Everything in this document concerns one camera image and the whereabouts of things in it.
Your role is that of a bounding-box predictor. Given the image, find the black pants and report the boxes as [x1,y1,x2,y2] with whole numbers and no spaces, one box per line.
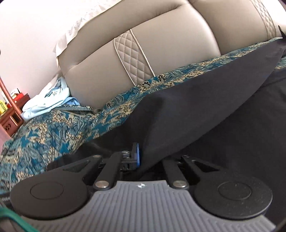
[48,37,285,223]

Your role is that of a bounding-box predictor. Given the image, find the blue paisley sofa throw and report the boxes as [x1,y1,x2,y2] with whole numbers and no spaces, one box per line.
[1,39,277,194]

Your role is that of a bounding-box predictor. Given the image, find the light blue cloth pile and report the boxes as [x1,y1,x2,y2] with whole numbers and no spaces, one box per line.
[21,75,80,122]

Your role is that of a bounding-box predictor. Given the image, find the wooden side cabinet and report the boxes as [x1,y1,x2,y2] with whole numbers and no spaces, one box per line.
[1,83,30,137]

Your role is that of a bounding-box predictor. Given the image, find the beige leather sofa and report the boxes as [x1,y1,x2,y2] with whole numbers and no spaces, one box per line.
[58,0,285,108]

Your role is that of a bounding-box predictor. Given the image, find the white lace sofa topper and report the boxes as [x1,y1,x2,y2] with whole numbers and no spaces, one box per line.
[53,1,120,60]

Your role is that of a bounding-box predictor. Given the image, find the green cable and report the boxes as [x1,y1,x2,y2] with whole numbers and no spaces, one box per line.
[0,207,40,232]

